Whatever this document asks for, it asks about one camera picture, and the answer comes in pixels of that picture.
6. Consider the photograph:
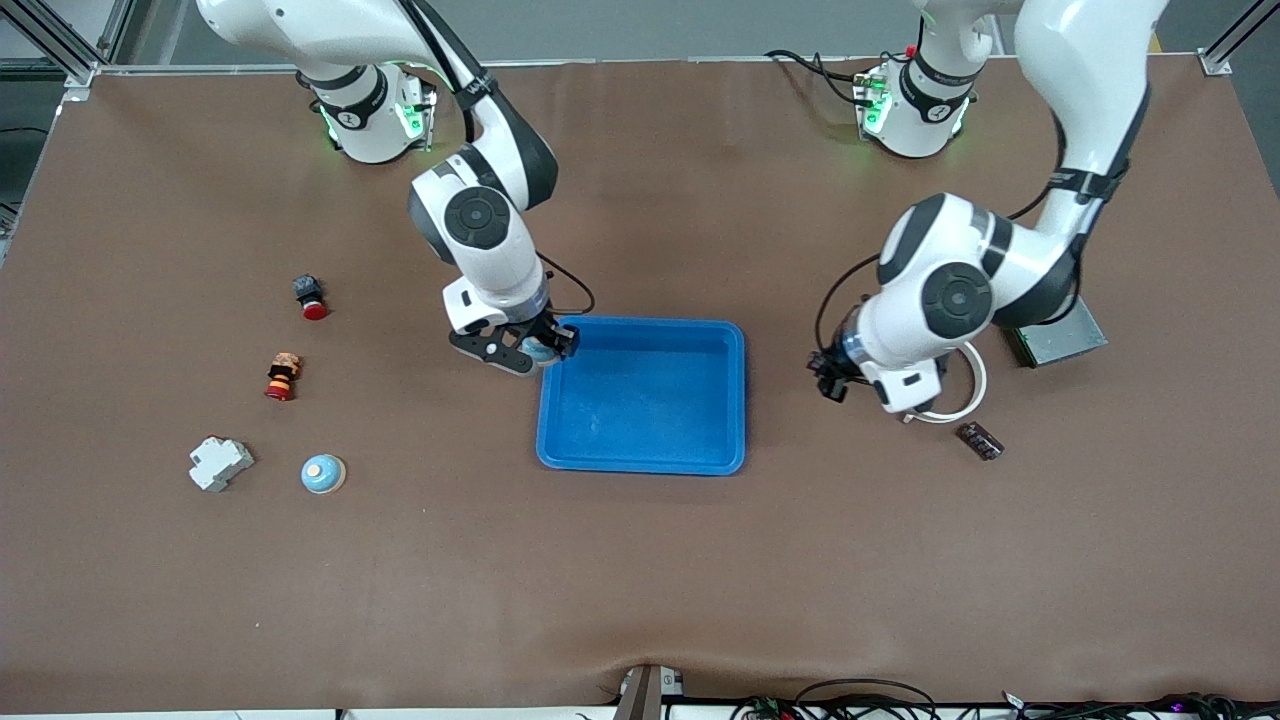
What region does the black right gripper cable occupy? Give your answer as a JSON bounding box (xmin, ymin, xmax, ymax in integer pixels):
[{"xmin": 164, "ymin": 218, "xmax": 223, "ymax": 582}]
[{"xmin": 538, "ymin": 252, "xmax": 597, "ymax": 319}]

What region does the white circuit breaker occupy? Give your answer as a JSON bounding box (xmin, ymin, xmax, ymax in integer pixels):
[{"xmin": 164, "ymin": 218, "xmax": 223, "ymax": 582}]
[{"xmin": 188, "ymin": 436, "xmax": 256, "ymax": 494}]

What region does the aluminium frame post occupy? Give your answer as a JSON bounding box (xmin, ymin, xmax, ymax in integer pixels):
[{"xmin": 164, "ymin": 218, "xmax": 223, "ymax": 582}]
[
  {"xmin": 0, "ymin": 0, "xmax": 136, "ymax": 89},
  {"xmin": 1198, "ymin": 0, "xmax": 1280, "ymax": 77}
]

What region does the metal table clamp bracket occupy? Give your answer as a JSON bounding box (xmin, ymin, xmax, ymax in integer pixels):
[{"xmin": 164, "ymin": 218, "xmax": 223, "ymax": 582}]
[{"xmin": 612, "ymin": 664, "xmax": 687, "ymax": 720}]

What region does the white curved plastic bracket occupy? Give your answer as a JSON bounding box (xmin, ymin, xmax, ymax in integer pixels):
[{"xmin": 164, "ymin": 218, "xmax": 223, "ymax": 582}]
[{"xmin": 905, "ymin": 340, "xmax": 989, "ymax": 425}]

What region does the grey metal box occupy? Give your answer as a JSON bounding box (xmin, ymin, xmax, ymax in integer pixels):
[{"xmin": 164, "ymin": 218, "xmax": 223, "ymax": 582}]
[{"xmin": 1005, "ymin": 298, "xmax": 1109, "ymax": 369}]

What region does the brown table mat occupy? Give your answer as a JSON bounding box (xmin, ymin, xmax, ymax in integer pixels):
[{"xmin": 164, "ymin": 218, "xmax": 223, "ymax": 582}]
[{"xmin": 0, "ymin": 55, "xmax": 1280, "ymax": 713}]

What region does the black arm base cable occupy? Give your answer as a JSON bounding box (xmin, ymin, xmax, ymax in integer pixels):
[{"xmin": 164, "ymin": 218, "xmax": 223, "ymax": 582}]
[{"xmin": 765, "ymin": 48, "xmax": 876, "ymax": 109}]

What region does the red yellow emergency button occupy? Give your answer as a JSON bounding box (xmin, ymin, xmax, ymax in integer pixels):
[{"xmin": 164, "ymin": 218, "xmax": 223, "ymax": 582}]
[{"xmin": 264, "ymin": 352, "xmax": 303, "ymax": 402}]

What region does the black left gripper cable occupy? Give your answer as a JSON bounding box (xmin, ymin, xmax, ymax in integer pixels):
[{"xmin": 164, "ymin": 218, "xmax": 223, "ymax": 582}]
[{"xmin": 814, "ymin": 253, "xmax": 883, "ymax": 356}]

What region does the blue plastic tray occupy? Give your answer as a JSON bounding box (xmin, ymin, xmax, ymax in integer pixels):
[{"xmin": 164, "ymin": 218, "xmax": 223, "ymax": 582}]
[{"xmin": 536, "ymin": 316, "xmax": 747, "ymax": 476}]

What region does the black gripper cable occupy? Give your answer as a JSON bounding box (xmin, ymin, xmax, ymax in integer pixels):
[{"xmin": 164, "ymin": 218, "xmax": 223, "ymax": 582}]
[
  {"xmin": 814, "ymin": 253, "xmax": 883, "ymax": 356},
  {"xmin": 538, "ymin": 252, "xmax": 597, "ymax": 319}
]

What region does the black looped cable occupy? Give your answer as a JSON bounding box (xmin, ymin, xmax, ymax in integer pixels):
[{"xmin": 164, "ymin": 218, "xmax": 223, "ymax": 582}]
[{"xmin": 795, "ymin": 679, "xmax": 938, "ymax": 720}]

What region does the black cable bundle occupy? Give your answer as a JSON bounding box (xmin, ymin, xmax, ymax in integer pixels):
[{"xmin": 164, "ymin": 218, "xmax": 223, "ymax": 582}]
[{"xmin": 940, "ymin": 692, "xmax": 1280, "ymax": 720}]

